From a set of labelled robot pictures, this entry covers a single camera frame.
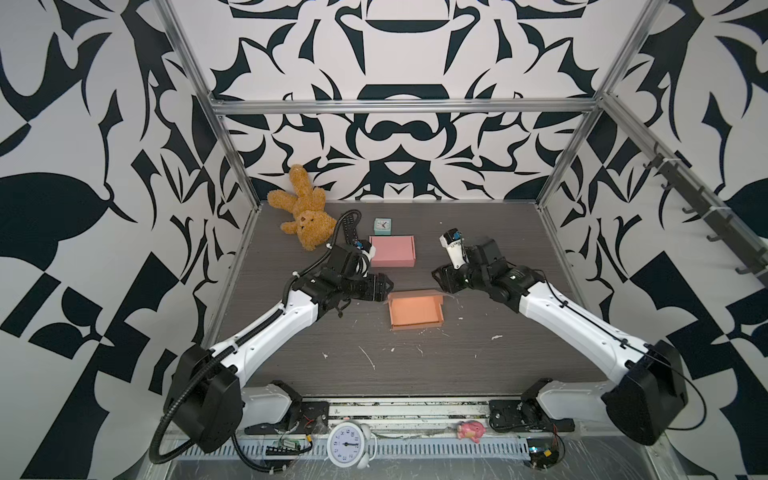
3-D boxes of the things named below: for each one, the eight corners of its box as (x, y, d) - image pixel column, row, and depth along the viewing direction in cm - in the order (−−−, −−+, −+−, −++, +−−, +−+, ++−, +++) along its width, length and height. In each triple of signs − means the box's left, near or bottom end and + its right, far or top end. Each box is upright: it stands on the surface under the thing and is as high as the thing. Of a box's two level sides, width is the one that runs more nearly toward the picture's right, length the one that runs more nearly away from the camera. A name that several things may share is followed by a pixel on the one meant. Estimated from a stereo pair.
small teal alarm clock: (373, 237, 115) (373, 229, 111) (373, 225, 119) (373, 217, 115) (392, 237, 115) (392, 230, 111) (392, 225, 119) (392, 217, 115)
